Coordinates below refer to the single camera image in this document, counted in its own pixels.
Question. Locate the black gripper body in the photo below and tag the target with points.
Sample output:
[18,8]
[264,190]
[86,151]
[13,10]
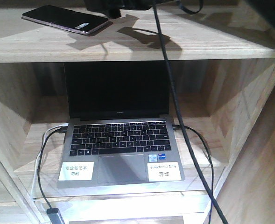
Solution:
[111,8]

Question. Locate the black foldable phone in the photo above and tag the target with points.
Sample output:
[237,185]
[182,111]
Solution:
[66,19]

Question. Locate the grey laptop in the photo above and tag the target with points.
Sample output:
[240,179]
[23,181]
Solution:
[119,119]

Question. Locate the white label left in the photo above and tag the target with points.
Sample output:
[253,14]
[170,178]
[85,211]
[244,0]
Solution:
[76,171]

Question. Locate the white label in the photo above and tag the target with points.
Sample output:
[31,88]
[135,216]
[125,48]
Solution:
[76,171]
[164,172]

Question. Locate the white label right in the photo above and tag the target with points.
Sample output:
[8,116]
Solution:
[164,172]

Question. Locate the grey usb adapter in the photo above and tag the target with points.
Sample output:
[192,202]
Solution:
[55,216]

